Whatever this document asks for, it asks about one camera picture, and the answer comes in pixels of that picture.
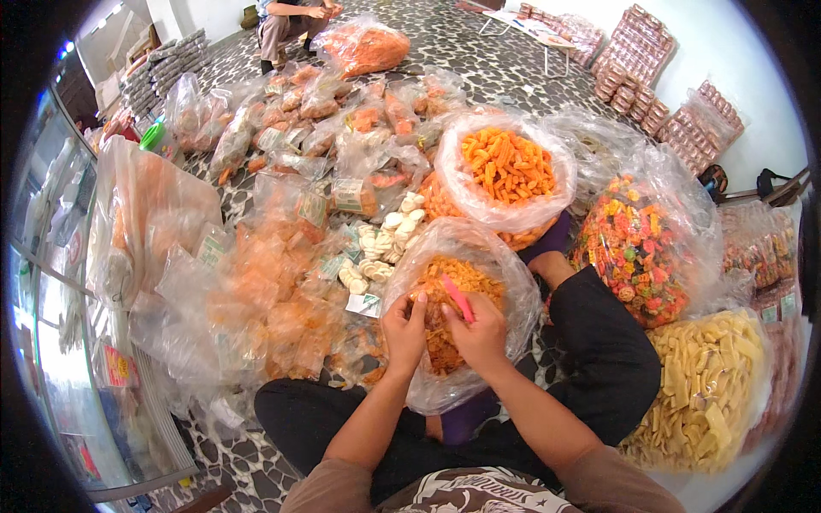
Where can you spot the person's left hand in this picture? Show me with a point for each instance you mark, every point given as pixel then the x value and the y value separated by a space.
pixel 404 340

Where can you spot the person's right hand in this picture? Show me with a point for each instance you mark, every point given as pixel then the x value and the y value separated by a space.
pixel 481 340

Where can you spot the pink plastic scoop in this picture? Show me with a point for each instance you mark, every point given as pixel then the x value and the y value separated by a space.
pixel 456 296

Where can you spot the clear bag of orange chips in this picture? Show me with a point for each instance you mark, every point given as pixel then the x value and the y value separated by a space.
pixel 468 276

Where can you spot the packets of white round crackers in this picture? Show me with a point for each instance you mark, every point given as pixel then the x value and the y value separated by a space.
pixel 381 243

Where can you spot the person's legs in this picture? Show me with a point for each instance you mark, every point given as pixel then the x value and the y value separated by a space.
pixel 596 365

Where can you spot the heap of small orange snack packets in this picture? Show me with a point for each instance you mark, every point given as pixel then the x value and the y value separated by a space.
pixel 288 256

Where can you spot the person's body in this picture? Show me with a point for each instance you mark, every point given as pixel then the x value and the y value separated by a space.
pixel 481 494

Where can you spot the clear bag of colourful rings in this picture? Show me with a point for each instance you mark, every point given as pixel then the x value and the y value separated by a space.
pixel 632 256

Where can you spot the clear bag of orange sticks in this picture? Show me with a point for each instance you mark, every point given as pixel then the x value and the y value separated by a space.
pixel 510 167

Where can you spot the empty clear plastic bag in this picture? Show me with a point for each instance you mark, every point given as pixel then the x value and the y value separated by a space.
pixel 590 151

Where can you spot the clear bag of yellow chips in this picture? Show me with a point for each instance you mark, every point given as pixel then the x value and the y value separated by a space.
pixel 699 397

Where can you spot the black bag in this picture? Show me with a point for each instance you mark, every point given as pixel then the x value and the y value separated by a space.
pixel 713 181

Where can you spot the large clear bag of pale crackers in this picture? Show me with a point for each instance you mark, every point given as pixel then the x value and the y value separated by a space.
pixel 147 211

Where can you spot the bags of mixed colourful snacks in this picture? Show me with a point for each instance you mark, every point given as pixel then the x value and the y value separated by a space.
pixel 760 247

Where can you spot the big bag of orange snacks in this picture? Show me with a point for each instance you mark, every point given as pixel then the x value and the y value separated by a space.
pixel 365 48

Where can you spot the stacks of brown snack packs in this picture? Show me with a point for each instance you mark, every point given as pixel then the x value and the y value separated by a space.
pixel 648 83

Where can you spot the white folding table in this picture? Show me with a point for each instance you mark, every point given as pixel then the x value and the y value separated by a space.
pixel 532 32

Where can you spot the green lid container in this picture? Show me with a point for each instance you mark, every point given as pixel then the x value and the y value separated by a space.
pixel 154 138

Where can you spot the glass display cabinet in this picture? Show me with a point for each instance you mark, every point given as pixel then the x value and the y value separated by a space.
pixel 70 301

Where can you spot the stack of grey packets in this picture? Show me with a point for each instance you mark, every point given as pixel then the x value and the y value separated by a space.
pixel 160 70

